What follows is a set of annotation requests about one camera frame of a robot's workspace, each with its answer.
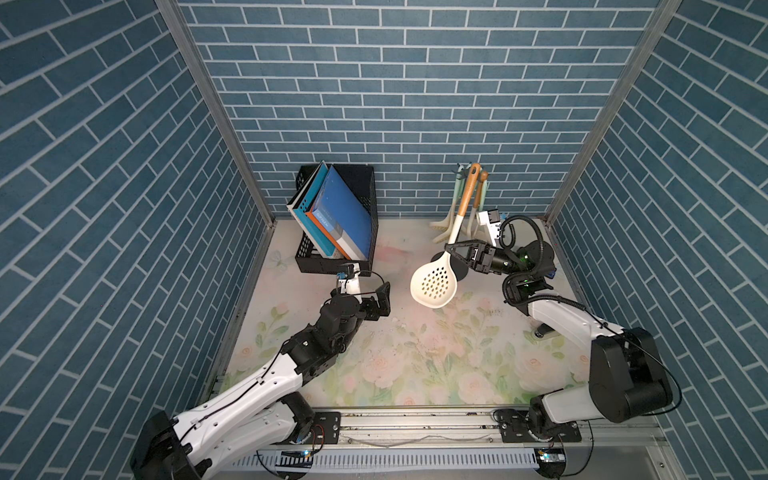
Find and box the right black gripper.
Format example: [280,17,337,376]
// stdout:
[446,245,524,285]

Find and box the dark grey utensil rack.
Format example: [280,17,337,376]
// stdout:
[445,163,484,281]

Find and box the wooden handled cream skimmer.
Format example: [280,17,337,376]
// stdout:
[410,163,482,309]

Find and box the wooden handled white spoon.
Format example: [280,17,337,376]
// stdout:
[465,170,488,239]

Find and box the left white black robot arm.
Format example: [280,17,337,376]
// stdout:
[129,279,391,479]

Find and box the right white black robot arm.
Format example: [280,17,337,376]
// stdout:
[444,240,677,441]

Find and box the orange book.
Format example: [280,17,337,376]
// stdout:
[306,211,352,260]

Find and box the blue book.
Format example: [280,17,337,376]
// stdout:
[310,167,372,261]

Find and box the teal notebook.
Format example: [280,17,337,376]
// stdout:
[286,163,338,259]

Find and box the black perforated file basket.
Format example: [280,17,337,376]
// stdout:
[295,162,378,274]

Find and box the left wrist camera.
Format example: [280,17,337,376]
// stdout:
[336,272,362,296]

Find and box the aluminium front rail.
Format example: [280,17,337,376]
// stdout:
[157,406,682,480]

